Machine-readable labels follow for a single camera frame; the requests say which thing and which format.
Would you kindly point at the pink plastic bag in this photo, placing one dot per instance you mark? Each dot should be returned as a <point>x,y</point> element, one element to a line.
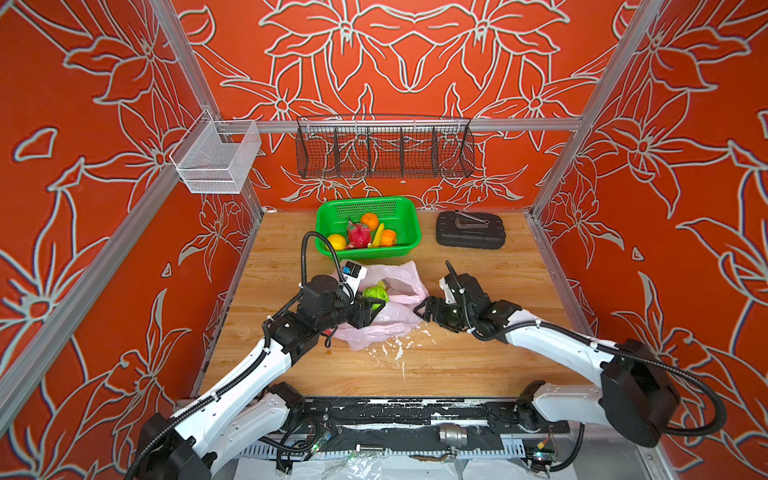
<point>405,291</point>

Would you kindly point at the green plastic basket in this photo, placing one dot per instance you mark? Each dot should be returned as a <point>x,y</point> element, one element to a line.
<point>395,212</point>

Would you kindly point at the green fruit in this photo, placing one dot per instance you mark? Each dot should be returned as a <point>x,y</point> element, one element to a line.
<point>377,292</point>

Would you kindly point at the clear plastic wall bin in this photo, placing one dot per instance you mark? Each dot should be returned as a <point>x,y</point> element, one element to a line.
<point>215,156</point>

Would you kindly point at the red dragon fruit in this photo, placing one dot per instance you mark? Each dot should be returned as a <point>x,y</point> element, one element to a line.
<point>358,236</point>

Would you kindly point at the black wire wall basket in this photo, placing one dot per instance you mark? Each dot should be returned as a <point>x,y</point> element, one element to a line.
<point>384,146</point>

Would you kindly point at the black plastic tool case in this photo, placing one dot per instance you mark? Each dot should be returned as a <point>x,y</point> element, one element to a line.
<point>470,230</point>

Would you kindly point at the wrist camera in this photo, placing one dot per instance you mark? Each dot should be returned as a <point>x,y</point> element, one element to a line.
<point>353,274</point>
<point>454,286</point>

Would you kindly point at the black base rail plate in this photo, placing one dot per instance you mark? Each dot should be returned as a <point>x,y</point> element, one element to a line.
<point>498,414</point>

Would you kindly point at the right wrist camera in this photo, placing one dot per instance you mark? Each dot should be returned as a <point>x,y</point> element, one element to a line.
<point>454,286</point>

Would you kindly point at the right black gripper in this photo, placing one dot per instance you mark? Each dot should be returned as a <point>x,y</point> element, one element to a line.
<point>436,317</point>

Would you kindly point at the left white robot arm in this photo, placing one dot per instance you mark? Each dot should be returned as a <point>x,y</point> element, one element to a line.
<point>249,403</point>

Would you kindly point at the yellow apple fruit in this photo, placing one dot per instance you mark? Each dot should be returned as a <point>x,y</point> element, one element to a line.
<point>338,242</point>

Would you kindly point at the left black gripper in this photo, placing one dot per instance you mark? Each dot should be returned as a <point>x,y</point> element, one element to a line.
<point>362,314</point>

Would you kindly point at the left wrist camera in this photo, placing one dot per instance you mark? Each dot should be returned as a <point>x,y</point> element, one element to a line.
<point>353,274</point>

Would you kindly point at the orange fruit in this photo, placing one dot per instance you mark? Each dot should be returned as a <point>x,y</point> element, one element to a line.
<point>388,238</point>
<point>371,221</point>

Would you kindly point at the yellow banana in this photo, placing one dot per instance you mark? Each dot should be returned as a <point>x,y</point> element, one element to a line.
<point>377,236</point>

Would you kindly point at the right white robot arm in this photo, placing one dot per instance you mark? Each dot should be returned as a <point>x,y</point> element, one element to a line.
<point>628,388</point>

